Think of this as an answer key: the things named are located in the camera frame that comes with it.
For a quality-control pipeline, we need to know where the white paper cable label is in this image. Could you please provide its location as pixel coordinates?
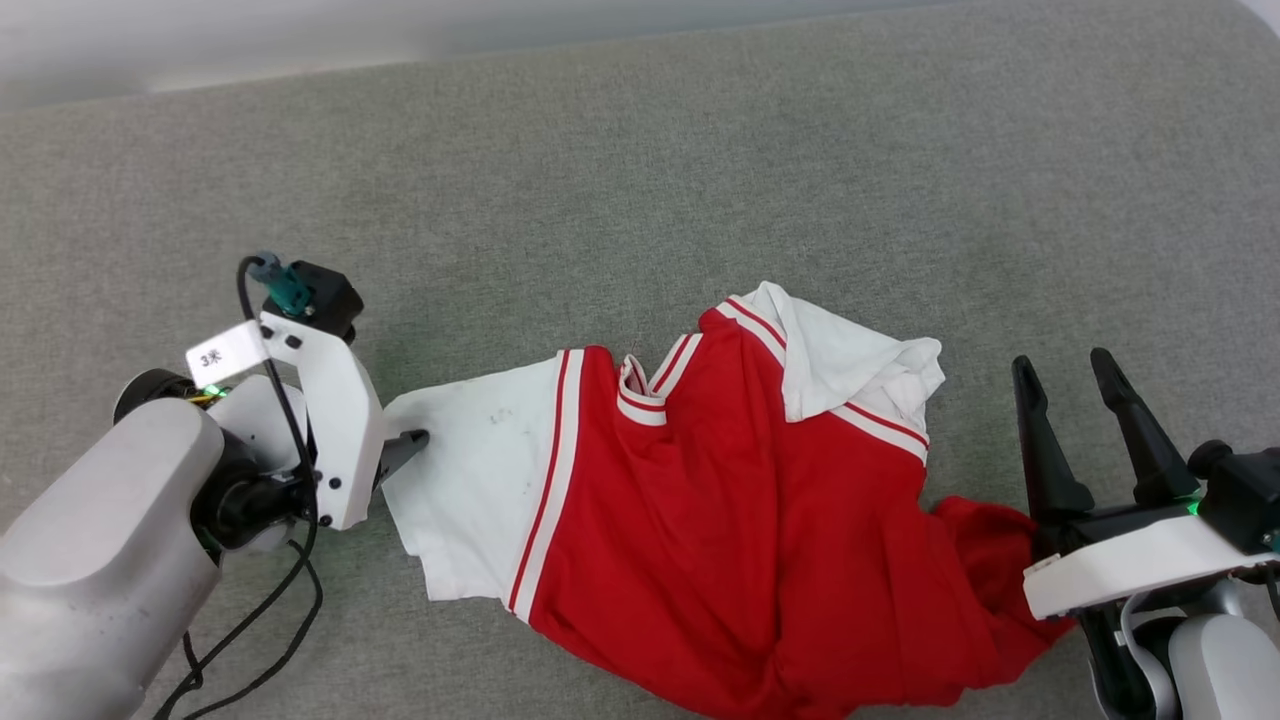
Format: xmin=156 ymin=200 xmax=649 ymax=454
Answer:
xmin=185 ymin=319 xmax=272 ymax=392

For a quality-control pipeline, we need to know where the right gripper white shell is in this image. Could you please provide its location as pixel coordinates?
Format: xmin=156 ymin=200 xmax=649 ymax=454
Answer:
xmin=1011 ymin=347 xmax=1273 ymax=622

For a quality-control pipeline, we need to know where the red and white shirt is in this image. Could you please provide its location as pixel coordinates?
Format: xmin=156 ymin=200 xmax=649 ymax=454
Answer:
xmin=382 ymin=281 xmax=1077 ymax=720

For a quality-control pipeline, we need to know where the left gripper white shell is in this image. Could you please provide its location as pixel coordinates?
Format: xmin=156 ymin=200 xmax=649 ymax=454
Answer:
xmin=112 ymin=310 xmax=432 ymax=532

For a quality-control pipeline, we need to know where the left arm teal cable plug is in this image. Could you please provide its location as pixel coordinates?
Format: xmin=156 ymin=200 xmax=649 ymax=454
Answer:
xmin=249 ymin=252 xmax=314 ymax=317

